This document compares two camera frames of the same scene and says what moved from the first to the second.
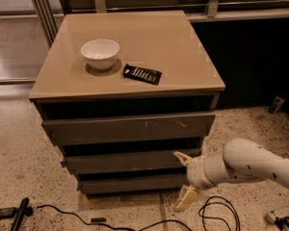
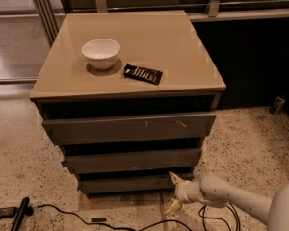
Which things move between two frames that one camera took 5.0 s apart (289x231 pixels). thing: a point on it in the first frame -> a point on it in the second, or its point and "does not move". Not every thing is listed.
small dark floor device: (275, 105) does not move
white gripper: (195, 173) -> (183, 191)
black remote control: (143, 74) does not move
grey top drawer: (71, 132) does not move
